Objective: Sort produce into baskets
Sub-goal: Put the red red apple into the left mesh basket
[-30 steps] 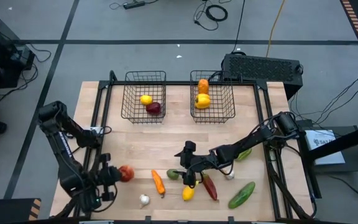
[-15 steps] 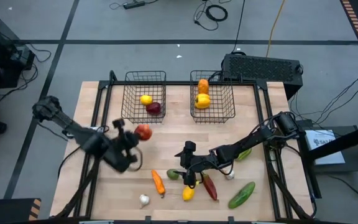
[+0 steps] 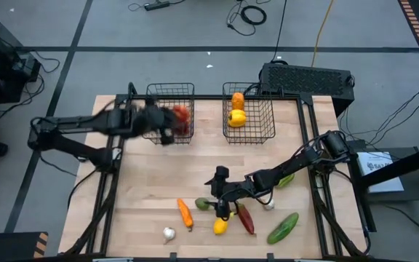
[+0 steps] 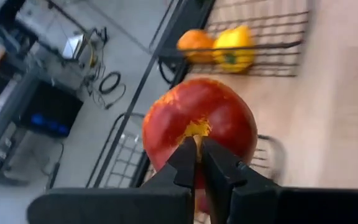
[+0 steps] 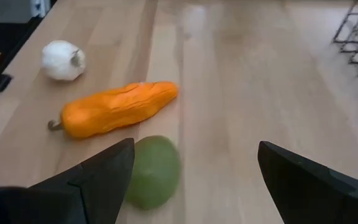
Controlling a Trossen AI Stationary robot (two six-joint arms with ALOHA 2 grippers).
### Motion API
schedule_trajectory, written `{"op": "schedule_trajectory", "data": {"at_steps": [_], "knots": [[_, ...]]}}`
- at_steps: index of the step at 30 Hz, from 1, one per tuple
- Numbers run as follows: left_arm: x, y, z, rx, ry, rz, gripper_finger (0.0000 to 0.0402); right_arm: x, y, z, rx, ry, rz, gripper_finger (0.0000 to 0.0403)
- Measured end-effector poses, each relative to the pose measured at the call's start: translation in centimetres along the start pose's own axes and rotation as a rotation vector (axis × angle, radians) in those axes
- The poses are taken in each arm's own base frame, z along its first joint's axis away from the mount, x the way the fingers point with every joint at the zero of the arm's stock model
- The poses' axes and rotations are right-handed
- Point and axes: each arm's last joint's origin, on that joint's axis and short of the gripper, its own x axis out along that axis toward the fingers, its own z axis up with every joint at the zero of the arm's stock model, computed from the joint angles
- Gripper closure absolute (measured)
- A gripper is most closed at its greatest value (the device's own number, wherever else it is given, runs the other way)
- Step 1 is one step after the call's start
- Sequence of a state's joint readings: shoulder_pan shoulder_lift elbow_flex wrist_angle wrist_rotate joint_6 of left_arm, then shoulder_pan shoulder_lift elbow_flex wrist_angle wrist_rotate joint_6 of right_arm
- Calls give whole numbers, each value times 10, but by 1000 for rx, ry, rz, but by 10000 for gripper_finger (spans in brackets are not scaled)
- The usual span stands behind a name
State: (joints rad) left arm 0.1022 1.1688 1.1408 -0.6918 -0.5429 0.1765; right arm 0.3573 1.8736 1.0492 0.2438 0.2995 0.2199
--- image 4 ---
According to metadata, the black metal table frame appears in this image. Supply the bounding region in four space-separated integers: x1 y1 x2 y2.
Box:
85 0 219 189

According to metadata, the black box with blue lights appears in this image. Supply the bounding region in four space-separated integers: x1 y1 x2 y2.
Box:
13 80 85 139

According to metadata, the black wire basket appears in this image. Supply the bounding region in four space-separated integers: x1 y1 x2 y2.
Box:
157 0 311 78
85 111 287 224

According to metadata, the red yellow apple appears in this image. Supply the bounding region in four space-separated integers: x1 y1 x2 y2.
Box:
141 77 259 215

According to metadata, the yellow bell pepper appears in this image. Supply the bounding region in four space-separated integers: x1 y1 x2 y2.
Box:
212 24 256 74

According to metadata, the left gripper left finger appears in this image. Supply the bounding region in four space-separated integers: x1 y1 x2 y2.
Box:
26 136 197 224

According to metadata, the coiled black cable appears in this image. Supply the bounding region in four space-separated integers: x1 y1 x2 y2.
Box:
97 70 127 110

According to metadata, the black power strip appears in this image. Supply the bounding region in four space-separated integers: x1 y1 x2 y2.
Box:
44 161 62 191

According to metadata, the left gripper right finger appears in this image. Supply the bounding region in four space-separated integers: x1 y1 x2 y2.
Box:
201 138 358 224

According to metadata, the gray machine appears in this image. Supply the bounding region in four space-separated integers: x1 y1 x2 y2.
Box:
14 0 107 62

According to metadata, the orange bell pepper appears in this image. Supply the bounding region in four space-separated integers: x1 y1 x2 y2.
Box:
176 29 216 65

